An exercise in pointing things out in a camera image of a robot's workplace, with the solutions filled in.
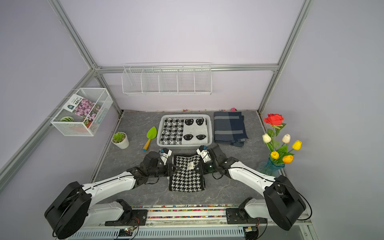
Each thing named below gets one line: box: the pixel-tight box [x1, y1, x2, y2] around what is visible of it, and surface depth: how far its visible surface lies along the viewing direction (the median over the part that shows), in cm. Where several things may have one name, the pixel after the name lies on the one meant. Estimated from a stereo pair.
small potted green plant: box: [111, 131, 129, 150], surface depth 96 cm
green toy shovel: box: [143, 126, 158, 152], surface depth 108 cm
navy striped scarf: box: [213, 111, 249, 147], surface depth 110 cm
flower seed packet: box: [63, 94, 101, 122], surface depth 76 cm
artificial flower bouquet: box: [262, 113, 302, 165], surface depth 70 cm
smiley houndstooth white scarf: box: [160, 117, 208, 145], surface depth 98 cm
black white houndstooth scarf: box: [169, 154, 206, 193], surface depth 80 cm
